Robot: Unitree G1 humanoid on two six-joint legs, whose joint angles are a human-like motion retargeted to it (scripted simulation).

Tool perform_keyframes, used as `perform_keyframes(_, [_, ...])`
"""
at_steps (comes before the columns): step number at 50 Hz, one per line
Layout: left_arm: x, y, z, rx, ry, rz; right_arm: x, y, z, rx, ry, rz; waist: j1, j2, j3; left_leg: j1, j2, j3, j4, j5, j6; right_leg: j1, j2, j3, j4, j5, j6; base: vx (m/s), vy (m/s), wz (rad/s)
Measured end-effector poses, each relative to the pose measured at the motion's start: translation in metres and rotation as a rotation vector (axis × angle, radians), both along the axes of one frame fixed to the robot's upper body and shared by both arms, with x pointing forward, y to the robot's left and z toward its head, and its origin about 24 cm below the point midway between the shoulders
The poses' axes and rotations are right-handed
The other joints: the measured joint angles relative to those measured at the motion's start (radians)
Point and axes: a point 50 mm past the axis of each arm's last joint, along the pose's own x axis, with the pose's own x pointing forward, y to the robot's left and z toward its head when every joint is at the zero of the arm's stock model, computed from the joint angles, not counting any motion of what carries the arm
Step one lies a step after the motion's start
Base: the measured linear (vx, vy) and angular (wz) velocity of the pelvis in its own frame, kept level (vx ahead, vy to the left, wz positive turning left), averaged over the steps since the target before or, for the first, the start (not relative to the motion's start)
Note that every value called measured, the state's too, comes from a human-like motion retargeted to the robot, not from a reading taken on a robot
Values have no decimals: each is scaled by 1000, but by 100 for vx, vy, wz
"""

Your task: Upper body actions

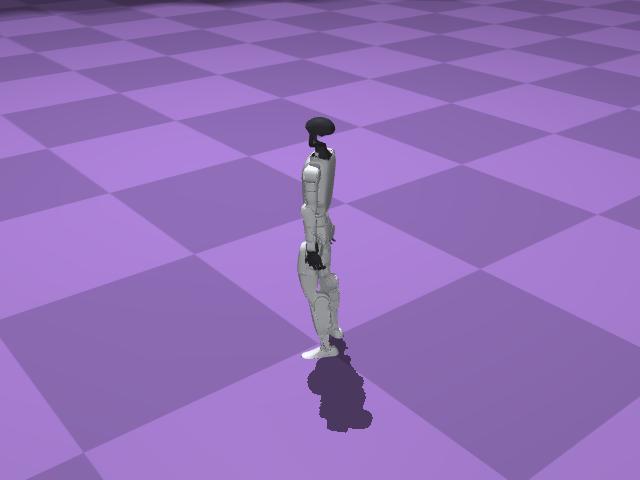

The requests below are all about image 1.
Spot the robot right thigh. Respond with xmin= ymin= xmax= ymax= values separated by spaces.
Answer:
xmin=318 ymin=223 xmax=337 ymax=291

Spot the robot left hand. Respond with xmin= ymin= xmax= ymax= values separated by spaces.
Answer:
xmin=305 ymin=242 xmax=326 ymax=270

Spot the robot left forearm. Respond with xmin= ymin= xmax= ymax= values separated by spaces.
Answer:
xmin=301 ymin=207 xmax=318 ymax=252

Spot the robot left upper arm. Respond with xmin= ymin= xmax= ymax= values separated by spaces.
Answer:
xmin=301 ymin=163 xmax=321 ymax=216

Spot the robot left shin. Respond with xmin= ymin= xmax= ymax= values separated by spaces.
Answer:
xmin=309 ymin=296 xmax=331 ymax=352

